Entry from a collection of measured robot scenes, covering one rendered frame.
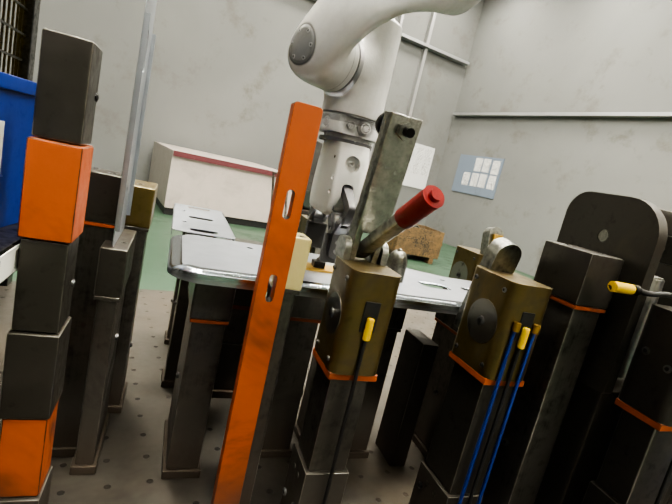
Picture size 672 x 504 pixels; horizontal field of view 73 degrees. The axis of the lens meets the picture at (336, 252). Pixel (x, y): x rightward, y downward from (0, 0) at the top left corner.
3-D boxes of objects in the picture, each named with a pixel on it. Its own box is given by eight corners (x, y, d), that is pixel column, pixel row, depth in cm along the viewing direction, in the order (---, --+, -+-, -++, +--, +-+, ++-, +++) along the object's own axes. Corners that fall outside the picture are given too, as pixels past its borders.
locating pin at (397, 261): (394, 287, 73) (404, 247, 72) (403, 293, 70) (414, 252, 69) (377, 284, 72) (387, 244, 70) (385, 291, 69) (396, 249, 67)
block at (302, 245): (246, 502, 59) (304, 232, 53) (250, 523, 56) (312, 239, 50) (219, 503, 58) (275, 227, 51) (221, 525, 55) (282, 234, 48)
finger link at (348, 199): (363, 186, 56) (352, 229, 57) (343, 177, 63) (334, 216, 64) (354, 185, 55) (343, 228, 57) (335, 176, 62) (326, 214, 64)
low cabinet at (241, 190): (247, 206, 930) (256, 163, 914) (290, 233, 725) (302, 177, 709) (146, 190, 834) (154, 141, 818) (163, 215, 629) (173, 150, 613)
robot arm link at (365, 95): (350, 112, 56) (392, 128, 63) (375, -1, 53) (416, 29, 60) (304, 106, 61) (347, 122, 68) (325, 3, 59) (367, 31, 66)
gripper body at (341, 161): (386, 141, 59) (366, 224, 61) (358, 140, 69) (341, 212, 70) (333, 127, 57) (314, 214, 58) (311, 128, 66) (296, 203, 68)
